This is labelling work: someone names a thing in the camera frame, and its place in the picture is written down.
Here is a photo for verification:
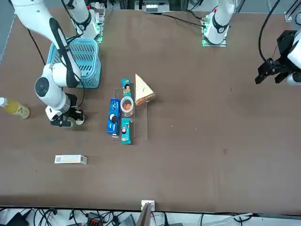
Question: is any black power adapter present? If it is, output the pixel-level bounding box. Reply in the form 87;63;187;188
6;212;29;226

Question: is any grey foot pedal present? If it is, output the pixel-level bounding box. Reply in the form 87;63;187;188
121;214;136;226

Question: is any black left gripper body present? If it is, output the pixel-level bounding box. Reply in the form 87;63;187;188
277;30;298;62

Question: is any black cable on table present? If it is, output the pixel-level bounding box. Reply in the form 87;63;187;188
161;13;203;25

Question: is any black and red device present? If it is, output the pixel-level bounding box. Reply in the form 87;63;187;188
87;215;101;226

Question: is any long white carton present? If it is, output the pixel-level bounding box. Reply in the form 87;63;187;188
54;154;88;165

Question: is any blue Oreo box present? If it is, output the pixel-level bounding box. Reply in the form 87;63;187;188
106;98;121;136

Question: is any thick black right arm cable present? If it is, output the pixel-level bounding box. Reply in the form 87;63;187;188
27;29;86;109

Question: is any brown wooden board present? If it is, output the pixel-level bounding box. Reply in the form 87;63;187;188
137;202;153;226

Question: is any wrapped triangle sandwich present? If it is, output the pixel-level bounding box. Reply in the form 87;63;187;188
134;73;156;106

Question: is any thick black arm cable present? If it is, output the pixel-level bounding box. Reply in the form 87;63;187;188
258;0;282;62
27;29;86;109

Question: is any yellow juice bottle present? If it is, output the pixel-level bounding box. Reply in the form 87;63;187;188
0;97;31;120

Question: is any white wall socket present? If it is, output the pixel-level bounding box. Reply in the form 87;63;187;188
141;200;156;211

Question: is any light blue plastic basket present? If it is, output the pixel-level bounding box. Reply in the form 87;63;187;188
46;37;102;89

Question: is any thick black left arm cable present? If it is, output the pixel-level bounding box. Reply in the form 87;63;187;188
258;0;282;62

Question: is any teal snack packet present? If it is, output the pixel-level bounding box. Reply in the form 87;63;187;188
120;117;132;145
120;78;132;97

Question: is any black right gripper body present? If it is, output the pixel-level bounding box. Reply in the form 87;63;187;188
66;93;79;111

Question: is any clear acrylic display shelf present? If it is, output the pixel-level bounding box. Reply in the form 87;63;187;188
112;82;149;142

